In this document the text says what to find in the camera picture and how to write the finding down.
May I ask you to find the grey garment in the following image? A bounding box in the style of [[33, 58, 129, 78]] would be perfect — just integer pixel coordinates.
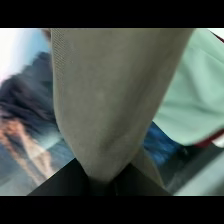
[[49, 27, 195, 188]]

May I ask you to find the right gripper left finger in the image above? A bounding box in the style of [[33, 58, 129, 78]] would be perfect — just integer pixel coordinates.
[[27, 157, 101, 197]]

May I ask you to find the pale green garment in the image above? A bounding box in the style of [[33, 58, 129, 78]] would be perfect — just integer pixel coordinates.
[[152, 27, 224, 147]]

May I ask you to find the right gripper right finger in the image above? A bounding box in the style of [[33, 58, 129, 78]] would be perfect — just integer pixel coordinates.
[[113, 162, 172, 197]]

